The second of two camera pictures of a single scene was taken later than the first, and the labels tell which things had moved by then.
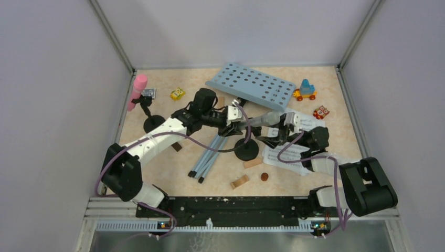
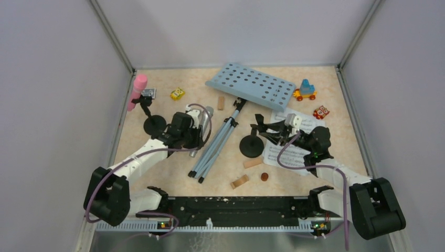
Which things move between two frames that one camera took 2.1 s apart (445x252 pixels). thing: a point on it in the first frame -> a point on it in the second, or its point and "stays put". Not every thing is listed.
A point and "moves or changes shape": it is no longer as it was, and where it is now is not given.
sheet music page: (307, 123) stays put
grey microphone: (269, 118) -> (209, 112)
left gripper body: (214, 118) -> (193, 140)
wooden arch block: (239, 181) stays put
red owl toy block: (320, 113) stays put
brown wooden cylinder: (264, 176) stays put
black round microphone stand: (246, 151) moves or changes shape
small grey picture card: (150, 92) stays put
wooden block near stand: (250, 163) stays put
